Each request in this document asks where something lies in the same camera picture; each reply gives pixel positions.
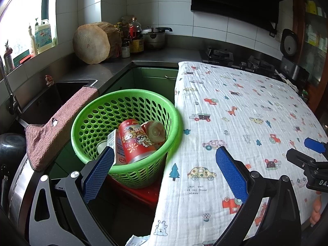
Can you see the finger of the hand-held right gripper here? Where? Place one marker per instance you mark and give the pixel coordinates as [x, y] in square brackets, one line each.
[302, 157]
[315, 144]

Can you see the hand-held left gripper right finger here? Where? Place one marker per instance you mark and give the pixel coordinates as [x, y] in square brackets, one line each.
[230, 174]

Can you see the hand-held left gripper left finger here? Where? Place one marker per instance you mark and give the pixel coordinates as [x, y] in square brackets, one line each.
[98, 176]

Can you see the milk carton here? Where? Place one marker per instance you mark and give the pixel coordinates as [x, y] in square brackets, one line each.
[117, 151]

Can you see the red cartoon paper cup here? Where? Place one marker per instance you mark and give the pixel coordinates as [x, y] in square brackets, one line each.
[135, 141]

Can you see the green plastic basket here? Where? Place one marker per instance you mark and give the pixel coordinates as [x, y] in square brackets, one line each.
[102, 107]

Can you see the red gold-label drink bottle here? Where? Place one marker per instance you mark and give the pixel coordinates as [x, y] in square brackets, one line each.
[155, 132]

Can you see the person's right hand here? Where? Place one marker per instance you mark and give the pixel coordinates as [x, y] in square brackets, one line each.
[316, 210]

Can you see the red plastic stool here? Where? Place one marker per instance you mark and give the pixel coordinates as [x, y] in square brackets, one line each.
[138, 194]

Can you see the pink towel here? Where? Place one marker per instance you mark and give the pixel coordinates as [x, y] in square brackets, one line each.
[56, 125]

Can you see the printed white blanket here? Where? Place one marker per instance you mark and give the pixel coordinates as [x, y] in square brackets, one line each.
[243, 107]

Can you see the white rag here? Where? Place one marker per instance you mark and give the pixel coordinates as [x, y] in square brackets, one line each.
[288, 82]

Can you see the dark round pot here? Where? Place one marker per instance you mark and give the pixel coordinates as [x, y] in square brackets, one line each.
[12, 146]

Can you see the black rice cooker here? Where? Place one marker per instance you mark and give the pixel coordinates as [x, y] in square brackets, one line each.
[292, 56]

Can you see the steel sink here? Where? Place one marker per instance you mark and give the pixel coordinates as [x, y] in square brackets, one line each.
[51, 97]

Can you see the small red figurine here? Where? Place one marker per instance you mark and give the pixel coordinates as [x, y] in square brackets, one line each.
[50, 80]

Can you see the green cabinet doors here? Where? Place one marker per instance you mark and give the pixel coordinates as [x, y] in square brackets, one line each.
[153, 82]

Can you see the wooden glass-door cabinet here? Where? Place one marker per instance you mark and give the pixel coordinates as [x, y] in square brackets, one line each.
[312, 30]

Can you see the black gas stove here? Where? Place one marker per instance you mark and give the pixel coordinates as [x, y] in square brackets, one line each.
[230, 59]

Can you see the steel faucet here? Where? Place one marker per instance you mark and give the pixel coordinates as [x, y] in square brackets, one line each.
[10, 94]

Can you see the small white-cap jar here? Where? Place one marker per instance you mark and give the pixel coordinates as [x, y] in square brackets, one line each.
[125, 51]

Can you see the round wooden chopping block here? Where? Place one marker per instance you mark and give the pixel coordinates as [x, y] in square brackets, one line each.
[92, 43]

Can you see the yellow-label oil bottle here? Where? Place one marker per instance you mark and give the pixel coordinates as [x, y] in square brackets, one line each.
[135, 41]

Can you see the steel utensil cup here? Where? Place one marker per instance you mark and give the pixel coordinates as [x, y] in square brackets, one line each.
[9, 59]

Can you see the steel pressure cooker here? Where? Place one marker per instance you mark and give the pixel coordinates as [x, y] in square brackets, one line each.
[153, 39]

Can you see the slim white bottle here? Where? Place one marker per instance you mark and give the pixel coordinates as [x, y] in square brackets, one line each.
[32, 43]

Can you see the white detergent jug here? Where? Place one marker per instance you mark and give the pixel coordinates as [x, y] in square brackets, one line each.
[43, 38]

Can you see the black range hood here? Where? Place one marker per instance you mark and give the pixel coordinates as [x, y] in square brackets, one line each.
[230, 0]

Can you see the wall socket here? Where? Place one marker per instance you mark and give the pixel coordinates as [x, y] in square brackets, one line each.
[272, 34]

